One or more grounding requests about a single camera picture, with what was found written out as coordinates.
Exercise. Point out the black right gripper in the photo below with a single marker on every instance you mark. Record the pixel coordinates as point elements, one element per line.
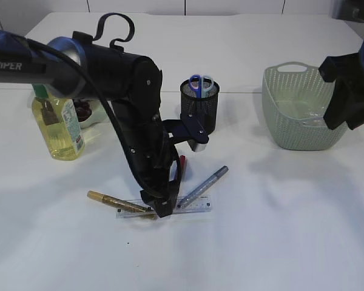
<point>346,104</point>

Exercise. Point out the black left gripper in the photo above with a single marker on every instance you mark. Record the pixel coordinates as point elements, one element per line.
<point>163,206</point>

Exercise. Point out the clear plastic sheet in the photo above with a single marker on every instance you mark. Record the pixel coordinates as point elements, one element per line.
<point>314,120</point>

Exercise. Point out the red glitter marker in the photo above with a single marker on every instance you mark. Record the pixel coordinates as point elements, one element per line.
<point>183,166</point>

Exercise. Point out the blue scissors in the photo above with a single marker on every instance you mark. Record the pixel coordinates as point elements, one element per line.
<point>201,79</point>

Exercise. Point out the purple grape bunch with leaf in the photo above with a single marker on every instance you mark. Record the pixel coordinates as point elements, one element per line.
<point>82,109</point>

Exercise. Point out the yellow oil bottle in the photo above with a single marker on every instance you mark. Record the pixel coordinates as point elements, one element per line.
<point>58,124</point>

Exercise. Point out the pink purple scissors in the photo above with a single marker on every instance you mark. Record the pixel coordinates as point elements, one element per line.
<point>196,88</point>

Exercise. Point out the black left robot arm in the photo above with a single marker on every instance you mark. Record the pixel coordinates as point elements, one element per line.
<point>127,86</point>

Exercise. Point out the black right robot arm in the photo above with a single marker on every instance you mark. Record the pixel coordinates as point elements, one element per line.
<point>350,11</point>

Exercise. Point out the clear plastic ruler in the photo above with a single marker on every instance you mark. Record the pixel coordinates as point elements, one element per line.
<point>200,205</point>

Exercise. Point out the pale green woven basket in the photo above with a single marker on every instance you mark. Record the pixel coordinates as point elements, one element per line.
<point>290,92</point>

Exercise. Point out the translucent green wavy plate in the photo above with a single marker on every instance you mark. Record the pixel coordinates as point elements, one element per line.
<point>98,115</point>

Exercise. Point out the black mesh pen cup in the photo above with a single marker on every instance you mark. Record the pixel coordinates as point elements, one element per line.
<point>205,109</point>

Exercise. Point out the silver glitter marker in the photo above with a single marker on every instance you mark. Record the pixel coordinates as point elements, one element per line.
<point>199,190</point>

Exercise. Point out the gold glitter marker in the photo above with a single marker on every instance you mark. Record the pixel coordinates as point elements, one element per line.
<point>121,204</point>

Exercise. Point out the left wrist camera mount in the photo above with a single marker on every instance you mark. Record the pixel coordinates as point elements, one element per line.
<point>187,129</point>

